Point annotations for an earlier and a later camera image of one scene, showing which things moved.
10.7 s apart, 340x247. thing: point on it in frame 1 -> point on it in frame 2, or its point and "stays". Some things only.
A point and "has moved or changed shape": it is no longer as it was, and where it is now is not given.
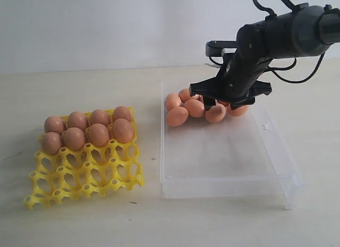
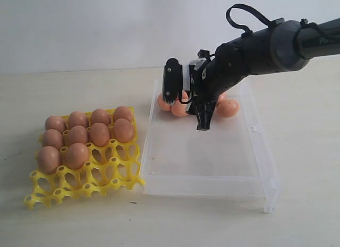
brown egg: [100, 116] stays
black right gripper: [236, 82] -> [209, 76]
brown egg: [239, 111] -> [77, 155]
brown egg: [226, 104] has moved or changed shape
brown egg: [185, 95] -> [178, 109]
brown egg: [76, 119] stays
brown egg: [196, 108] has moved or changed shape
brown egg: [123, 130] stays
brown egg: [122, 112] stays
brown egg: [99, 134] stays
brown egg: [177, 116] -> [48, 159]
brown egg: [216, 113] has moved or changed shape
